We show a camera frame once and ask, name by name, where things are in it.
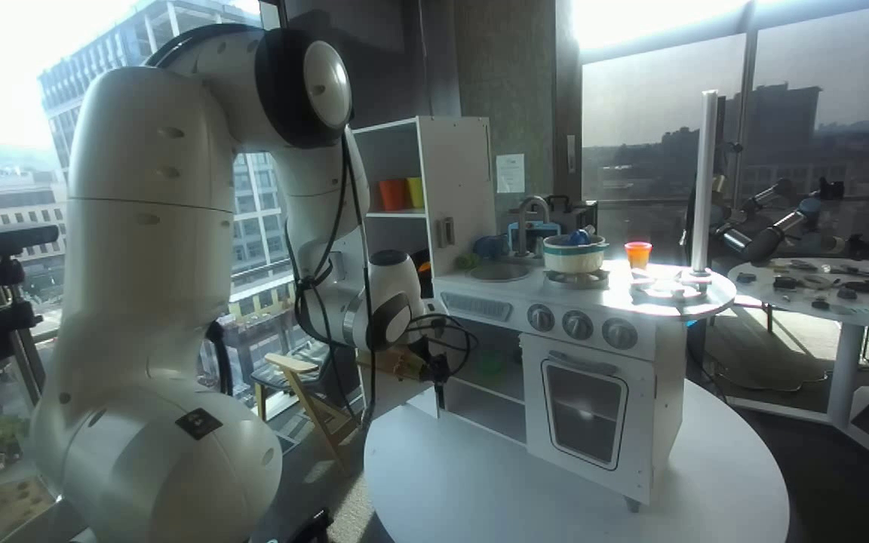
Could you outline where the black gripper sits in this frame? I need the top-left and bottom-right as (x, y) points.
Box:
(411, 334), (454, 414)

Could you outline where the round grey oven knob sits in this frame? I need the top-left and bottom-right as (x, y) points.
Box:
(600, 316), (640, 352)
(561, 307), (598, 342)
(525, 302), (558, 334)

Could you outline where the wooden folding chair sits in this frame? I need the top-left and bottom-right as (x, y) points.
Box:
(251, 349), (367, 468)

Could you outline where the metal toy sink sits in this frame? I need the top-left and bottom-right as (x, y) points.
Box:
(467, 257), (540, 284)

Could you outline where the white pot with blue lid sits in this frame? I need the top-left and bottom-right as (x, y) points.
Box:
(538, 231), (608, 280)

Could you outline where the metal toy faucet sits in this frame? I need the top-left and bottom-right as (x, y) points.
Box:
(503, 193), (565, 257)

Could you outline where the orange plastic cup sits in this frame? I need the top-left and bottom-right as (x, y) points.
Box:
(373, 179), (413, 215)

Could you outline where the white toy kitchen unit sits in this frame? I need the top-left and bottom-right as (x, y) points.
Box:
(349, 115), (739, 510)

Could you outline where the white paper note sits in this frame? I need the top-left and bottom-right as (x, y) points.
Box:
(494, 151), (528, 198)

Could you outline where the small translucent orange cup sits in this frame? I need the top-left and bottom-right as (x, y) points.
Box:
(621, 238), (655, 276)

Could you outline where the white vertical pole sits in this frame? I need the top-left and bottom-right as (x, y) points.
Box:
(687, 89), (725, 280)

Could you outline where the white side table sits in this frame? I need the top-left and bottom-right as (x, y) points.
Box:
(726, 255), (869, 490)

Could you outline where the thin black camera cable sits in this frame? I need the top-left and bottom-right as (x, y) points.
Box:
(400, 310), (479, 392)

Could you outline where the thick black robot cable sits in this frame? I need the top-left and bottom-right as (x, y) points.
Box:
(285, 128), (376, 355)

